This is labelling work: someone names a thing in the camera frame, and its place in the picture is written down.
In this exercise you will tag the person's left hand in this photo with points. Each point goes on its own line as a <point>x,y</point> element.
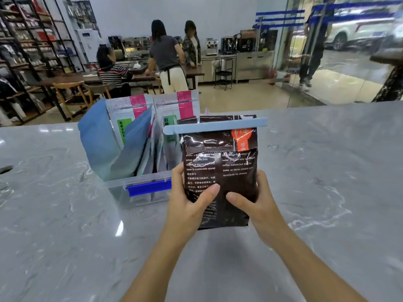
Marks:
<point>182,213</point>

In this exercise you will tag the person's right forearm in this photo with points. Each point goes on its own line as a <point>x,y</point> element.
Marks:
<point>308,273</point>

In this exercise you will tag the large light blue pouch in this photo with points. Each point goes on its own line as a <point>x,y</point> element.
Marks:
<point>97,138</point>

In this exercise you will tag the brown topped appliance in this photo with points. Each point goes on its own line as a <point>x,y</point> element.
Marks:
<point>247,40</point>

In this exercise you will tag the blue striped glass door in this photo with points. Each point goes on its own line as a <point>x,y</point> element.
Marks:
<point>277,18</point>

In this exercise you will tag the dark brown coffee bag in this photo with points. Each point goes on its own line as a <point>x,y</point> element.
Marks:
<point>233,185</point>

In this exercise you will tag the black trolley cart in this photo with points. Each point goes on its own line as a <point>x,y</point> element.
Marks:
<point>224,73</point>

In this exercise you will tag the white pink tea pouch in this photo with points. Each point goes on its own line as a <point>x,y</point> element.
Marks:
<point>122,106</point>
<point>170,105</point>

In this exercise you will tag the white wall niche shelf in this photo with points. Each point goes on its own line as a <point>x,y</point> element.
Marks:
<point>80,12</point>

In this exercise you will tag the black metal display shelving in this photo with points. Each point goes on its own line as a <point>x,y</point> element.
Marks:
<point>59,43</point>
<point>19,34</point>

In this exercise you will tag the light blue sealing clip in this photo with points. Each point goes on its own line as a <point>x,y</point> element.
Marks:
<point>214,126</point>

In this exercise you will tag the long dark wooden table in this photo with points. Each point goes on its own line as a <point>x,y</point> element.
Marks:
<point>85,79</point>

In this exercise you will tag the wooden chair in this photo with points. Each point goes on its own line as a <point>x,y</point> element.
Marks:
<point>67,86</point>
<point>100,89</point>

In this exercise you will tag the clear plastic storage box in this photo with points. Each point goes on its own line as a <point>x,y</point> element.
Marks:
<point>119,194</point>

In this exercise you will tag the silver espresso machine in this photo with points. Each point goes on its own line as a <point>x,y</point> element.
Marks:
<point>137,45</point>

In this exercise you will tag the white car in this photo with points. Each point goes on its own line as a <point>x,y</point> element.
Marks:
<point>362,31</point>

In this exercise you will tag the dark round table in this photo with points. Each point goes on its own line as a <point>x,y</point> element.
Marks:
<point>387,56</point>

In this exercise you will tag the person's right hand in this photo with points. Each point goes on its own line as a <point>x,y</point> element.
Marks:
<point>264,217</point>

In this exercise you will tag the black box appliance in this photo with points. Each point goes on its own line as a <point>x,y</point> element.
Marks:
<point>267,40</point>

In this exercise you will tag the white teapot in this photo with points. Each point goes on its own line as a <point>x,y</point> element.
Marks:
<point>137,66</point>

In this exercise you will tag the person's left forearm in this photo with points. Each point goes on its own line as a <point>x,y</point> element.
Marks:
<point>157,273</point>

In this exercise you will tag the white floor air conditioner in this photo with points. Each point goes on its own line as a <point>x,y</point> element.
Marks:
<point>89,43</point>

